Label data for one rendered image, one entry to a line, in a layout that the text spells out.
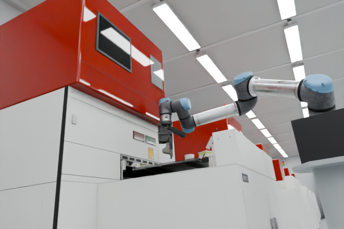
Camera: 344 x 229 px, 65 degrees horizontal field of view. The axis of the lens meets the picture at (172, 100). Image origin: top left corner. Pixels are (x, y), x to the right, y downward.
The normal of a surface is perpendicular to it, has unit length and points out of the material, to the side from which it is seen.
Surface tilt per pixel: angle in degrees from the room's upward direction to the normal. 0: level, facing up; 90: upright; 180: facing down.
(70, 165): 90
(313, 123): 90
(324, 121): 90
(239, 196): 90
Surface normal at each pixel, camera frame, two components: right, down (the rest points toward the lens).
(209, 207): -0.46, -0.31
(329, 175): -0.69, -0.23
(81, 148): 0.88, -0.24
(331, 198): -0.86, -0.14
